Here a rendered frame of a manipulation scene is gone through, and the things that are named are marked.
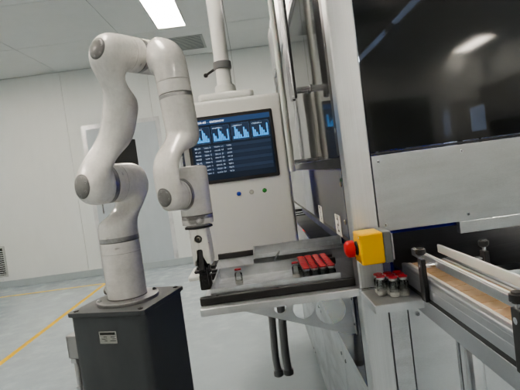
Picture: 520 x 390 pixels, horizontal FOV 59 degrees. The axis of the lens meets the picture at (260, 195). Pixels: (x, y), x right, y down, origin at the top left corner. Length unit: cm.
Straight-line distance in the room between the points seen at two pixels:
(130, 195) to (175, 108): 37
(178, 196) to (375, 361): 64
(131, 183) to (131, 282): 30
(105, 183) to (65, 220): 584
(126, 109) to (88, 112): 573
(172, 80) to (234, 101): 94
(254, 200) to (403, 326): 111
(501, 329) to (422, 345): 51
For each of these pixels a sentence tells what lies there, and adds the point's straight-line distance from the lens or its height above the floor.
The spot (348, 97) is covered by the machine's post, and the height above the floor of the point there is 135.
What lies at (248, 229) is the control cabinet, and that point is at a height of 94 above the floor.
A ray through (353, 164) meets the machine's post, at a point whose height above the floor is 119.
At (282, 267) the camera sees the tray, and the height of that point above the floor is 89.
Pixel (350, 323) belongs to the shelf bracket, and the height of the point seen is 76.
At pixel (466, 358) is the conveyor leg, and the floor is 77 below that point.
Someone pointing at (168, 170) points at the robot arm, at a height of 123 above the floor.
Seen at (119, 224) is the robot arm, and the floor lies 110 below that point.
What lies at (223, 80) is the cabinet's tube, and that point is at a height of 164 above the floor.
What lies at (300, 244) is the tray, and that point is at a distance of 182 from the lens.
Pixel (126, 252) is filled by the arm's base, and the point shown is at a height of 101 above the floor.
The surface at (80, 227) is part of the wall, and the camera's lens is 717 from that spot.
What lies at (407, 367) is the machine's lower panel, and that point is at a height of 67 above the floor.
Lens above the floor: 120
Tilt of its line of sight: 3 degrees down
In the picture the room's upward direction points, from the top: 7 degrees counter-clockwise
